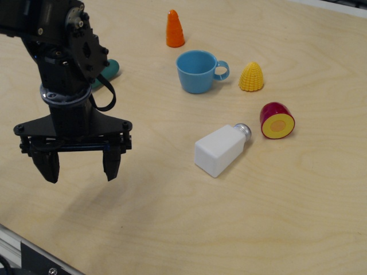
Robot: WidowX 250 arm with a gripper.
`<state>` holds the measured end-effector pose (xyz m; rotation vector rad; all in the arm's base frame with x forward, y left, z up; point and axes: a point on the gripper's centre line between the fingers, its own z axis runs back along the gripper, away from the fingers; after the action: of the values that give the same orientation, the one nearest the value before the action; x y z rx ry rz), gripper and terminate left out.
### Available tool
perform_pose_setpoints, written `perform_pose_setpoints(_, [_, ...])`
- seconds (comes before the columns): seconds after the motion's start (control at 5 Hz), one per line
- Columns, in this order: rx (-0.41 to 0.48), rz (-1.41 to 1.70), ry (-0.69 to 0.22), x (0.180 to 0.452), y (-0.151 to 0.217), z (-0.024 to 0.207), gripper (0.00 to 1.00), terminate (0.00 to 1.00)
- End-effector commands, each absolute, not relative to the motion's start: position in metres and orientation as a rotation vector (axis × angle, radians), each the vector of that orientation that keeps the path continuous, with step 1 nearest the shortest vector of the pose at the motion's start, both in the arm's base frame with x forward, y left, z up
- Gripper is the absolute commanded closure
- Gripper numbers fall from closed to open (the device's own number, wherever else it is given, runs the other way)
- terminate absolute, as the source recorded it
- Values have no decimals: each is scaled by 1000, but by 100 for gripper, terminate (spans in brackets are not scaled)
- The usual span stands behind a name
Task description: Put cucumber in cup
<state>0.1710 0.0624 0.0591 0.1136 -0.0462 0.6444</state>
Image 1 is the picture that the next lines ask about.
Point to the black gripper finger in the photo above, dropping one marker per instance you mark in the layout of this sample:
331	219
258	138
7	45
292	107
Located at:
47	162
111	161

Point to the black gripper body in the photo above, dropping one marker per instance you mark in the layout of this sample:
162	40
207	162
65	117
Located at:
77	128

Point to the white salt shaker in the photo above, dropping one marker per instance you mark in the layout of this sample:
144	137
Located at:
216	151

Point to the aluminium table frame rail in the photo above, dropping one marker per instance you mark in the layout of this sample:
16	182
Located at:
11	247

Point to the green toy cucumber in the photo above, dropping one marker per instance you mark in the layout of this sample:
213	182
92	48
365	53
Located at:
108	73

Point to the red yellow toy fruit half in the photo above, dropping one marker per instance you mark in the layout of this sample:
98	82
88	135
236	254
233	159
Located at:
276	121

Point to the yellow toy corn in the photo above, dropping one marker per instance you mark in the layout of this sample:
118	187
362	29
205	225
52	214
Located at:
251	78

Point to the orange toy carrot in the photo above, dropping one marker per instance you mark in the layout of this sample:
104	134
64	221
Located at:
174	32

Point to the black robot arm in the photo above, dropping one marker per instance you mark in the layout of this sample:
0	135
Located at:
70	59

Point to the blue plastic cup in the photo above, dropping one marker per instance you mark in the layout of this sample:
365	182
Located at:
197	69

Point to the black corner bracket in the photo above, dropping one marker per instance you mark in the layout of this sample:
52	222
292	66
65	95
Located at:
38	261

